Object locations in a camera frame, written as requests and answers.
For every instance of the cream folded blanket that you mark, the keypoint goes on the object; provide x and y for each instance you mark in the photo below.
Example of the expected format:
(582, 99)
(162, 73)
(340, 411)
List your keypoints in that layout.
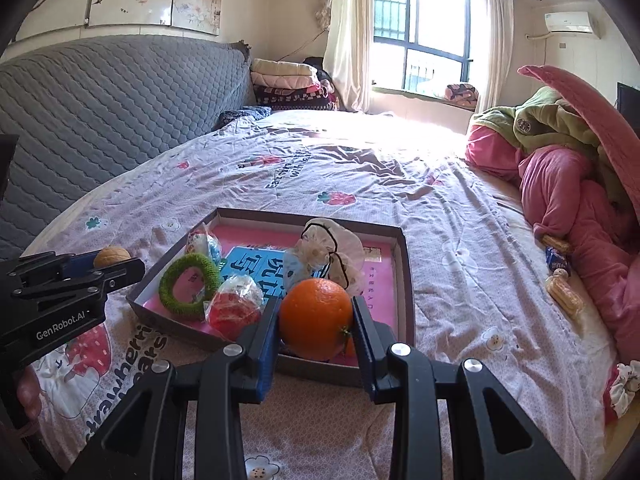
(282, 71)

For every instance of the yellow wafer packet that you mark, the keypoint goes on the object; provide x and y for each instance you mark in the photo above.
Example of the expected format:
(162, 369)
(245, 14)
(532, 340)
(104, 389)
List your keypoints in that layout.
(565, 292)

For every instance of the white floral scrunchie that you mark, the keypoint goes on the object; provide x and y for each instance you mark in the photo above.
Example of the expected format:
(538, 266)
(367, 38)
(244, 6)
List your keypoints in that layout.
(625, 385)

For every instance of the white polka-dot scrunchie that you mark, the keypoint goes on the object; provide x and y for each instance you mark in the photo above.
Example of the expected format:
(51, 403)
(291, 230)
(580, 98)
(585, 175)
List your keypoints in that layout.
(320, 255)

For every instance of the walnut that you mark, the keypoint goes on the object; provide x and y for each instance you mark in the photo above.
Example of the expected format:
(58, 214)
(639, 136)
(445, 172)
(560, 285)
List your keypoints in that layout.
(112, 256)

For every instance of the snack packet with blue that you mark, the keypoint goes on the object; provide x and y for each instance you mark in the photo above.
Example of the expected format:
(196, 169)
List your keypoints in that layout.
(200, 245)

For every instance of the dark patterned folded blanket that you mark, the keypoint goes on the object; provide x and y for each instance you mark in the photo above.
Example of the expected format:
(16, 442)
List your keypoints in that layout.
(295, 97)

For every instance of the grey quilted headboard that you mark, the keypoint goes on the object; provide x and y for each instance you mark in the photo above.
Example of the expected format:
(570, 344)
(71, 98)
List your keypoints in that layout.
(100, 110)

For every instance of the dark patterned pillow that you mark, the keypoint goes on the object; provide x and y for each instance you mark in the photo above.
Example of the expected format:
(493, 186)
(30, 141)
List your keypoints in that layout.
(242, 117)

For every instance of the clear biscuit packet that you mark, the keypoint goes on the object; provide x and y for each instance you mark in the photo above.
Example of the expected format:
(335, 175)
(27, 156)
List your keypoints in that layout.
(556, 243)

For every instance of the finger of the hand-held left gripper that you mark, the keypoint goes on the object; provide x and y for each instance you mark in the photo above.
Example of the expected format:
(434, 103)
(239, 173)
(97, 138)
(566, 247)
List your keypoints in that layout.
(110, 277)
(75, 264)

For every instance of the cream curtain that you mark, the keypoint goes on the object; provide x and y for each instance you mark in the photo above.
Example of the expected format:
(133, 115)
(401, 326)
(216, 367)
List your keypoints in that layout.
(347, 35)
(495, 50)

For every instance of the green blanket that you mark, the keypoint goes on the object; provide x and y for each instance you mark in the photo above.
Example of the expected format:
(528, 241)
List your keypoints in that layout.
(545, 125)

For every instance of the pink quilt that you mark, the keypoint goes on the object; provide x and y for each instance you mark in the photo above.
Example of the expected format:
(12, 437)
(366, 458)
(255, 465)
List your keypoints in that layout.
(575, 195)

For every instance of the red and white snack packet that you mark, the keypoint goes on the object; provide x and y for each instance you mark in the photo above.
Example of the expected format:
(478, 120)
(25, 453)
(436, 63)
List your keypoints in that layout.
(230, 310)

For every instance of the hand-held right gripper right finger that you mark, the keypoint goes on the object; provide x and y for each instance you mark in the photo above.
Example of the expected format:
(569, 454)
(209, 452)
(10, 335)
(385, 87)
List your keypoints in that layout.
(367, 355)

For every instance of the small blue snack packet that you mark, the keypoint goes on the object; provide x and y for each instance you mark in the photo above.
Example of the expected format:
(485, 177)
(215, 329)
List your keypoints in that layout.
(557, 259)

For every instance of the barred window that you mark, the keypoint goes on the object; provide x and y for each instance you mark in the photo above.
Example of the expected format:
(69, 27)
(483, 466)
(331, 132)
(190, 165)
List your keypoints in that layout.
(425, 35)

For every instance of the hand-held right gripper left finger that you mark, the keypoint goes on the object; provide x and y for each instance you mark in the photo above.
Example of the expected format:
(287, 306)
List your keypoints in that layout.
(267, 355)

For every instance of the pink and blue book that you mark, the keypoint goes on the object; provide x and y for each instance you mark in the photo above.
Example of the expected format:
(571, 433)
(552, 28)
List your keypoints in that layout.
(372, 280)

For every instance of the white air conditioner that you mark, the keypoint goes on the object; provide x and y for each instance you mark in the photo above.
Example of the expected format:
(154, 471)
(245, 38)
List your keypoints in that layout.
(570, 24)

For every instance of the green fuzzy scrunchie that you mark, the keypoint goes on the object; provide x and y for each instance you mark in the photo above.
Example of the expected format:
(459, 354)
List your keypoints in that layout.
(210, 270)

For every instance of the black television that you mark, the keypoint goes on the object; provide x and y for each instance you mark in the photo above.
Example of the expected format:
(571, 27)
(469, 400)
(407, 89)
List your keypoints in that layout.
(629, 105)

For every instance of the black cloth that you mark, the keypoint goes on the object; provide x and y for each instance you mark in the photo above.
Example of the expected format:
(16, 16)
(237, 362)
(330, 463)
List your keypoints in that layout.
(316, 67)

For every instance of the patterned windowsill cushion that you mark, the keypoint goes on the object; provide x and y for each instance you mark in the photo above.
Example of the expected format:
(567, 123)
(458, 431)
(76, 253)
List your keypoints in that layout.
(461, 94)

